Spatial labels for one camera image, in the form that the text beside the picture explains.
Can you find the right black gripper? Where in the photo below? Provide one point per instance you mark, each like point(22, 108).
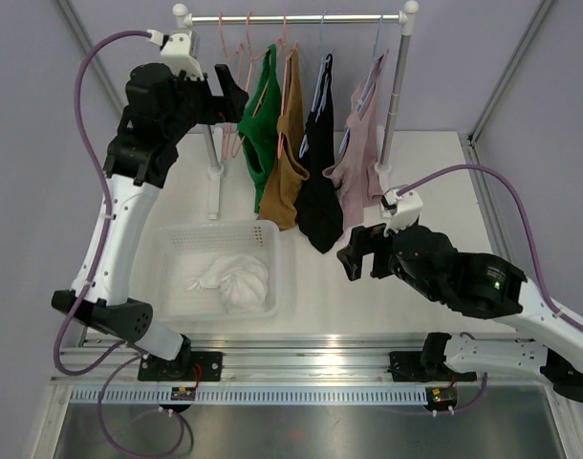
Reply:
point(361, 242)

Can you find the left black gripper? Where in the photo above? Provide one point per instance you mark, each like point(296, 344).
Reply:
point(226, 108)

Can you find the pink wire hanger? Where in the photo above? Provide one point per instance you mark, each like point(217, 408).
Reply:
point(235, 60)

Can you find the white tank top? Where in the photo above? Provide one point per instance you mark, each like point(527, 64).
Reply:
point(241, 281)

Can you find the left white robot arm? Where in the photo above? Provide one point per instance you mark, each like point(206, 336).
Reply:
point(162, 108)

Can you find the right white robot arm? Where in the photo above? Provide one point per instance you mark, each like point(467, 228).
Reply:
point(476, 285)

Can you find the green tank top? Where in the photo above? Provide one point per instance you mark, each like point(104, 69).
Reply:
point(258, 127)

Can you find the black tank top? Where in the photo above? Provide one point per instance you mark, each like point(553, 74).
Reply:
point(319, 214)

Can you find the pink tank top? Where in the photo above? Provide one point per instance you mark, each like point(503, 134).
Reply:
point(354, 175)

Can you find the pink hanger under brown top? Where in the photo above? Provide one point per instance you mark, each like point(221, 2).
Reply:
point(289, 52)

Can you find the blue hanger under black top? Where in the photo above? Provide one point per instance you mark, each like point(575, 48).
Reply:
point(304, 147)

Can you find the brown tank top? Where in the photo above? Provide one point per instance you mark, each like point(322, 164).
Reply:
point(288, 175)

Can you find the blue hanger under pink top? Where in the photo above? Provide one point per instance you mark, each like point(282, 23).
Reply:
point(368, 87)

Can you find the white plastic basket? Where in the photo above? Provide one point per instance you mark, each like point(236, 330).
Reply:
point(177, 253)

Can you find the white metal clothes rack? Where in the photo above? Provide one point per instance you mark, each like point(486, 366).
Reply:
point(406, 19)

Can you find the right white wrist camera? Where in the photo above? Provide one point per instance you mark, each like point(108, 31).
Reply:
point(402, 210)

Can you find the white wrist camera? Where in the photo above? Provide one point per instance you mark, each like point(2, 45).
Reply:
point(178, 52)
point(402, 210)

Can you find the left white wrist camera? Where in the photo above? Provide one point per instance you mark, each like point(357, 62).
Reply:
point(178, 52)

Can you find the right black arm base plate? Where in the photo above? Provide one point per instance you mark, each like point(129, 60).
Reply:
point(410, 367)

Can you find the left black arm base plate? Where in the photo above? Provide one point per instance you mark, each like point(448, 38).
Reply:
point(190, 366)

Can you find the aluminium mounting rail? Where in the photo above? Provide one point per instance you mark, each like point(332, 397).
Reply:
point(322, 360)

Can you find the white slotted cable duct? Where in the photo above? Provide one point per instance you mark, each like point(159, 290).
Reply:
point(253, 395)

